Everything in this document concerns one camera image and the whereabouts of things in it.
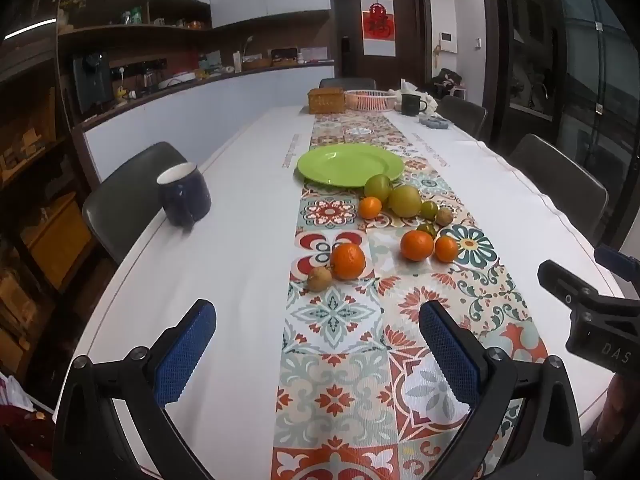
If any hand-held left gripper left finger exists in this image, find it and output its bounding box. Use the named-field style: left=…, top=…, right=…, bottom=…
left=52, top=299, right=217, bottom=480

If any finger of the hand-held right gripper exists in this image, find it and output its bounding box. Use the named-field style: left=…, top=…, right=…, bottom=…
left=537, top=260, right=640, bottom=313
left=595, top=244, right=640, bottom=286

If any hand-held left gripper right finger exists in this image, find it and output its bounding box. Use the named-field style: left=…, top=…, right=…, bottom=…
left=419, top=301, right=583, bottom=480

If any medium orange tangerine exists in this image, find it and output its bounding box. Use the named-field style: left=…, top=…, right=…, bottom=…
left=400, top=230, right=435, bottom=262

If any large orange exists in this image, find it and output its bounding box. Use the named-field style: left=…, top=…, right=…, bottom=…
left=330, top=242, right=367, bottom=281

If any green plate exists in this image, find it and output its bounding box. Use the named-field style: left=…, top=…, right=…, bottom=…
left=297, top=143, right=406, bottom=189

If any person's right forearm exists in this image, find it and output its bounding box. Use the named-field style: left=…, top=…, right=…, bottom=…
left=582, top=372, right=640, bottom=471

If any grey chair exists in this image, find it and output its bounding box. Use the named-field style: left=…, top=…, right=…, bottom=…
left=436, top=95, right=488, bottom=141
left=81, top=141, right=188, bottom=266
left=507, top=133, right=610, bottom=246
left=319, top=77, right=377, bottom=91

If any floral patterned table runner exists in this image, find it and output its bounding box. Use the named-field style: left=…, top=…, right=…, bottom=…
left=272, top=110, right=548, bottom=480

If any dark blue mug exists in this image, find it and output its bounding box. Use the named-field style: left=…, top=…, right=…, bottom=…
left=156, top=162, right=212, bottom=228

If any yellow-green pear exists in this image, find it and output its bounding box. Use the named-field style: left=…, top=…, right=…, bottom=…
left=388, top=185, right=422, bottom=218

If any dark red cloth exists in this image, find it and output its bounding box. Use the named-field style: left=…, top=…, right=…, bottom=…
left=0, top=375, right=56, bottom=466

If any glass sliding door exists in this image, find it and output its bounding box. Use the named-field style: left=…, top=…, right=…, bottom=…
left=545, top=0, right=640, bottom=261

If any green apple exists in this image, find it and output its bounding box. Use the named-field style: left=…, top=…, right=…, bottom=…
left=364, top=174, right=393, bottom=204

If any wooden shelf unit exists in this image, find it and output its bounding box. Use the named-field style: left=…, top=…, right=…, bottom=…
left=0, top=35, right=116, bottom=371

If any dark bag on stool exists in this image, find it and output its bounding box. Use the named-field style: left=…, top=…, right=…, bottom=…
left=432, top=69, right=466, bottom=98

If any dark green mug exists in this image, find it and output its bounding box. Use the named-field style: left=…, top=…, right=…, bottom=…
left=400, top=93, right=429, bottom=117

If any white sideboard counter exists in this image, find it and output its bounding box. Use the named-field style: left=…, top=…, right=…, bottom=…
left=72, top=60, right=336, bottom=181

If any pink plastic basket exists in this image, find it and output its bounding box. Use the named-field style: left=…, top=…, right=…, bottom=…
left=345, top=89, right=397, bottom=112

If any wicker basket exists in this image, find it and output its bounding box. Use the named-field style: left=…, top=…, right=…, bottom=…
left=306, top=88, right=347, bottom=114

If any black countertop appliance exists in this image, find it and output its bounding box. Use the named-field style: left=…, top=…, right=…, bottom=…
left=72, top=52, right=115, bottom=113

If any red and white poster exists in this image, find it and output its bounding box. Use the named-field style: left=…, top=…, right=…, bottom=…
left=361, top=0, right=398, bottom=56

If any dark brown door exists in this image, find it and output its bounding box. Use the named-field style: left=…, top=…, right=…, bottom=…
left=332, top=0, right=431, bottom=93

